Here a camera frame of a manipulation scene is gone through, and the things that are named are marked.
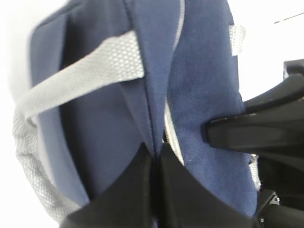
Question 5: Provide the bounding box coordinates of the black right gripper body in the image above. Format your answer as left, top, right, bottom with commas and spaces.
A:
253, 60, 304, 228

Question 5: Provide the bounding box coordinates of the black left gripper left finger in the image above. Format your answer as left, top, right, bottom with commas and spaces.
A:
60, 143, 153, 228

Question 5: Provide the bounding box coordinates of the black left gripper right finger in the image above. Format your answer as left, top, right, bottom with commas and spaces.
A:
158, 143, 259, 228

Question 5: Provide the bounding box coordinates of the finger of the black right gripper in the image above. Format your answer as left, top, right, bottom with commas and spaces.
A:
205, 112, 304, 153
245, 74, 304, 113

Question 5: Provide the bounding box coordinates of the navy insulated lunch bag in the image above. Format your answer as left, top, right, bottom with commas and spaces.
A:
13, 0, 258, 228

